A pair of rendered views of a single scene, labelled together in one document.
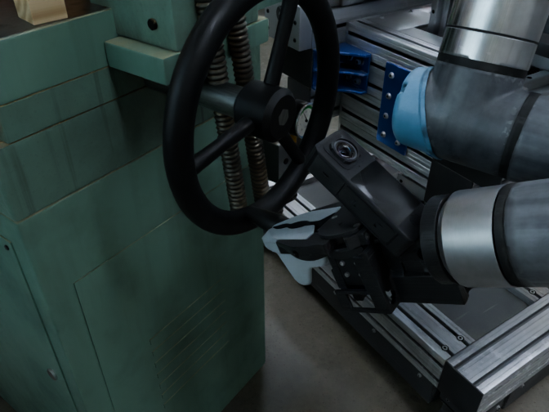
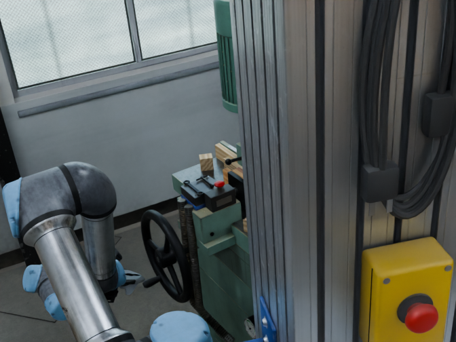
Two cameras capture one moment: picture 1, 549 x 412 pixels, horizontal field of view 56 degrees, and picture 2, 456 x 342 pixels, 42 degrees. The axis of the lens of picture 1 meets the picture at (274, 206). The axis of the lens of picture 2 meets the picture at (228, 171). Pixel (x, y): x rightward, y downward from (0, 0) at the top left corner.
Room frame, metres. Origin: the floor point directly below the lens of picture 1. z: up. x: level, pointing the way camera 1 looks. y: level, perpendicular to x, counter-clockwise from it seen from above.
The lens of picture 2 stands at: (1.27, -1.20, 1.88)
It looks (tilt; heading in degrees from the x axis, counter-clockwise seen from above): 30 degrees down; 114
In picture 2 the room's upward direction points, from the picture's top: 5 degrees counter-clockwise
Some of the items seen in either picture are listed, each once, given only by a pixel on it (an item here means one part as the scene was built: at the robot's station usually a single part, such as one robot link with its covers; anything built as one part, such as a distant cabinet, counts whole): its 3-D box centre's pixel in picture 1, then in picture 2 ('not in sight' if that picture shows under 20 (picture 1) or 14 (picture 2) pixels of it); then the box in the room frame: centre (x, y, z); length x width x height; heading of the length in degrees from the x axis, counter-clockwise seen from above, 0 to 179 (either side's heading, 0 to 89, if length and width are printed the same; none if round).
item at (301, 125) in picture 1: (297, 123); (255, 328); (0.80, -0.04, 0.65); 0.06 x 0.04 x 0.08; 144
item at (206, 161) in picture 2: not in sight; (206, 162); (0.50, 0.38, 0.92); 0.04 x 0.04 x 0.05; 29
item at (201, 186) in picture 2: not in sight; (207, 192); (0.62, 0.11, 0.99); 0.13 x 0.11 x 0.06; 144
